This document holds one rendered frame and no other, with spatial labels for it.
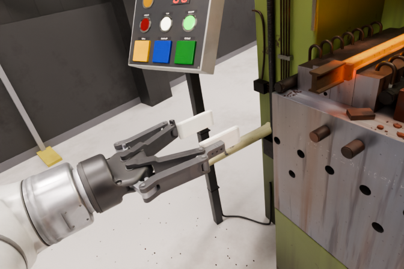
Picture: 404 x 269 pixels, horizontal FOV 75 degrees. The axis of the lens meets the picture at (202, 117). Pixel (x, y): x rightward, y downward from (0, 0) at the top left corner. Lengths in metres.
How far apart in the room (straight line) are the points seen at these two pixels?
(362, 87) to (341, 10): 0.36
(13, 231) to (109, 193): 0.10
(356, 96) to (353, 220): 0.30
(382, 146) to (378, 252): 0.28
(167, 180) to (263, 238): 1.19
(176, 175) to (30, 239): 0.17
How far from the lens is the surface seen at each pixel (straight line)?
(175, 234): 1.58
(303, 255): 1.05
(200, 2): 0.90
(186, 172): 0.35
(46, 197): 0.36
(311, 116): 0.67
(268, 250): 1.47
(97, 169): 0.36
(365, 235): 0.78
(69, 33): 2.74
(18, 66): 2.64
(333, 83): 0.62
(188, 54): 0.86
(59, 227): 0.37
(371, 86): 0.64
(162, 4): 1.00
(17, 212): 0.37
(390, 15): 1.13
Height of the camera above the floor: 1.23
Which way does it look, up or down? 29 degrees down
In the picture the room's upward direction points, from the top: 10 degrees counter-clockwise
